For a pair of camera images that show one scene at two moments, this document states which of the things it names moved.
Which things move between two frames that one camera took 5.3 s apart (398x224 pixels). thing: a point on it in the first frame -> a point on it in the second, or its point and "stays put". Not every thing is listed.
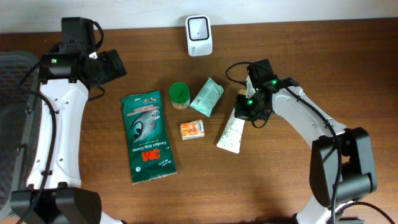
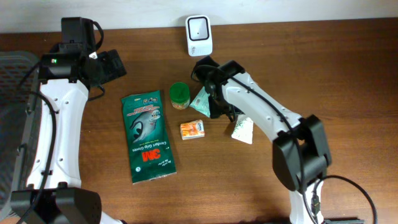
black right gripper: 243,109 -> 217,108
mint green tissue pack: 208,97 stays put
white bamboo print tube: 231,138 -> 243,130
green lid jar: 180,94 stays put
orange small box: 192,129 stays put
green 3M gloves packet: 149,147 stays put
